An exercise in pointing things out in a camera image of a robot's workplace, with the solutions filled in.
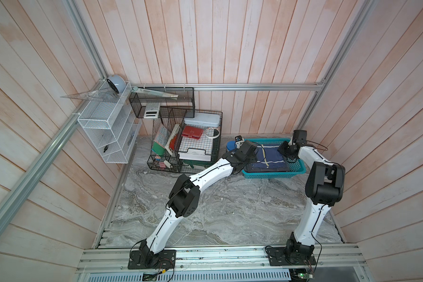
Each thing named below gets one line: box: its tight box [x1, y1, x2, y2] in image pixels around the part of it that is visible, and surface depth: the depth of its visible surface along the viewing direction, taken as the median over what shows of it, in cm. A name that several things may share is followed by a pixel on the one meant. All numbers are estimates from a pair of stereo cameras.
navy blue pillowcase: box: [244, 144, 291, 173], surface depth 100 cm
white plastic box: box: [183, 112, 221, 128], surface depth 100 cm
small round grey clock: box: [106, 74, 127, 94], surface depth 85 cm
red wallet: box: [181, 125, 204, 140], surface depth 94 cm
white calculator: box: [143, 102, 161, 119], surface depth 100 cm
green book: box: [151, 141, 166, 157], surface depth 104 cm
